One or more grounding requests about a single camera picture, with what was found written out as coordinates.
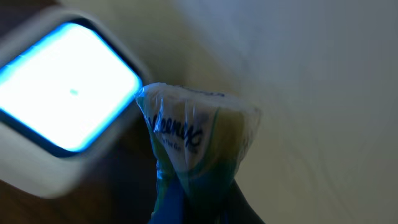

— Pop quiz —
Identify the green tissue pack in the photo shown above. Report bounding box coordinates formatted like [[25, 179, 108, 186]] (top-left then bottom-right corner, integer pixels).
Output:
[[136, 83, 261, 223]]

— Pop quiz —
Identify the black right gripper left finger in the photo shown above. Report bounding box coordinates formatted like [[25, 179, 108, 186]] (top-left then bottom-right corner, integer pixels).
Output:
[[148, 177, 185, 224]]

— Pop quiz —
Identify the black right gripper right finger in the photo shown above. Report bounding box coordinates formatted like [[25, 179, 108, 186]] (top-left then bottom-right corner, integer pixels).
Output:
[[222, 180, 265, 224]]

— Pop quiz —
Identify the white barcode scanner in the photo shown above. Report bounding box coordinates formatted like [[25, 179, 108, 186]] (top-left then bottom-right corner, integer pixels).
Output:
[[1, 7, 152, 198]]

